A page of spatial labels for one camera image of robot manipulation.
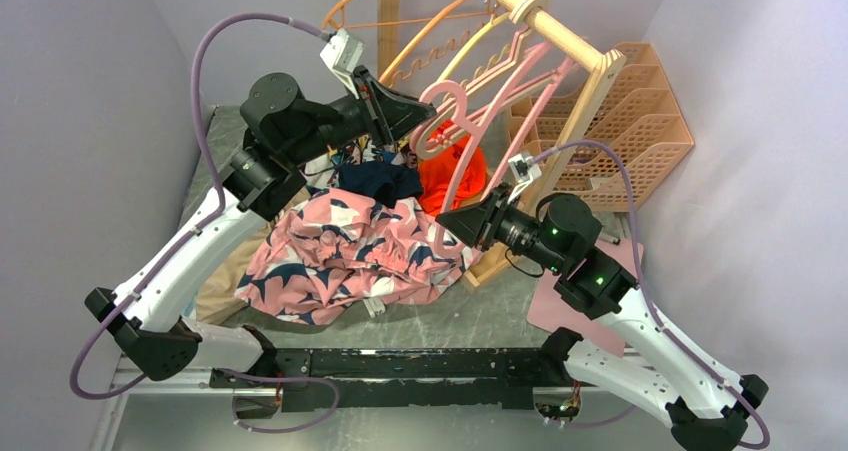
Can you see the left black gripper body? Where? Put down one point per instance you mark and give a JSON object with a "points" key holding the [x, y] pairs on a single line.
{"points": [[369, 106]]}

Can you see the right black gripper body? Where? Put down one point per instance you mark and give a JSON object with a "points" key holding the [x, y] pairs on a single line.
{"points": [[493, 224]]}

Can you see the navy blue shorts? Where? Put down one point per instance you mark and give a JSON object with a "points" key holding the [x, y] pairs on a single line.
{"points": [[384, 182]]}

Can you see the pink patterned shorts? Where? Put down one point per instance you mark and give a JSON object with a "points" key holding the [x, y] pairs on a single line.
{"points": [[338, 248]]}

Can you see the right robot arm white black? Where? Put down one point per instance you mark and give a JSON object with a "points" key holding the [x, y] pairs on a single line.
{"points": [[705, 405]]}

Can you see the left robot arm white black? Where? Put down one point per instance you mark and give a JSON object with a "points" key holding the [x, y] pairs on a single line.
{"points": [[285, 131]]}

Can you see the front orange hanger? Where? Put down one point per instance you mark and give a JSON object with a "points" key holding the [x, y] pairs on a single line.
{"points": [[412, 58]]}

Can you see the orange hanger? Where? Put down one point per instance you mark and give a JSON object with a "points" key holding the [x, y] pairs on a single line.
{"points": [[387, 15], [412, 58]]}

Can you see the rear orange hanger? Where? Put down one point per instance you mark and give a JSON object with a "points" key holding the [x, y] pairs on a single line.
{"points": [[387, 15]]}

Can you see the yellow hanger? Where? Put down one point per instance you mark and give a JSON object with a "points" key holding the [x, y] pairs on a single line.
{"points": [[468, 46]]}

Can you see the beige shorts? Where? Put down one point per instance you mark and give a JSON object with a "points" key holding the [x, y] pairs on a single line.
{"points": [[216, 300]]}

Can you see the yellow black patterned garment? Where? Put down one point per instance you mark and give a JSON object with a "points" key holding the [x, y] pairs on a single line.
{"points": [[364, 150]]}

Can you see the pink clipboard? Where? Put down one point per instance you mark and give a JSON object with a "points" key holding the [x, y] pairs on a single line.
{"points": [[576, 300]]}

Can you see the peach plastic file organizer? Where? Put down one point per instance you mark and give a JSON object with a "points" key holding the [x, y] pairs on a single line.
{"points": [[641, 122]]}

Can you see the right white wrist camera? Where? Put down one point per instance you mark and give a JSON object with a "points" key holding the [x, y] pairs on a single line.
{"points": [[525, 170]]}

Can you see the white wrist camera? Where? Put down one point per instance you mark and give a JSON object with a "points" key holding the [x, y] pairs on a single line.
{"points": [[342, 54], [525, 170]]}

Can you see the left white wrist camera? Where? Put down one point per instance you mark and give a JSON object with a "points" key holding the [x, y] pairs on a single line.
{"points": [[342, 54]]}

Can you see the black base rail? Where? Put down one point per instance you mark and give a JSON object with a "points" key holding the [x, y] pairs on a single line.
{"points": [[315, 379]]}

